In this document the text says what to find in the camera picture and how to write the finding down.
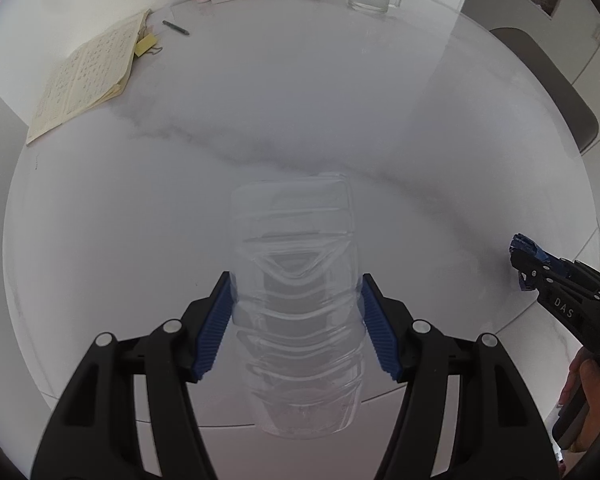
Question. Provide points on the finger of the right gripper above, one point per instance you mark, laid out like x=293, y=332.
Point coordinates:
x=525, y=254

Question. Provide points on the yellow sticky note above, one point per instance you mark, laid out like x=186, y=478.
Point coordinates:
x=147, y=45

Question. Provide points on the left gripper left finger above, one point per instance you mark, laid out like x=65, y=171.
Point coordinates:
x=92, y=431

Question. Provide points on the open notebook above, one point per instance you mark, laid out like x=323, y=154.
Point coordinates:
x=95, y=72

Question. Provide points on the blue paper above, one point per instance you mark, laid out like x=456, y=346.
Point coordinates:
x=527, y=280

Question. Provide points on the white oval table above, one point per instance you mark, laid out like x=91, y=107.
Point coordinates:
x=302, y=128

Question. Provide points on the person's right hand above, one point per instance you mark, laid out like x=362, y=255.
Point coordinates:
x=579, y=404

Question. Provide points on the dark green pen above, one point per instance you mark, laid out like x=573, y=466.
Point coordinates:
x=176, y=28

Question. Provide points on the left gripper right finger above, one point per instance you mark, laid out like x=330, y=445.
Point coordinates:
x=499, y=432

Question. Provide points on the clear plastic bottle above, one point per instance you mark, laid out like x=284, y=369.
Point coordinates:
x=298, y=316

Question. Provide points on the grey chair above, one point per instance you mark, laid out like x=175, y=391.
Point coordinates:
x=578, y=116

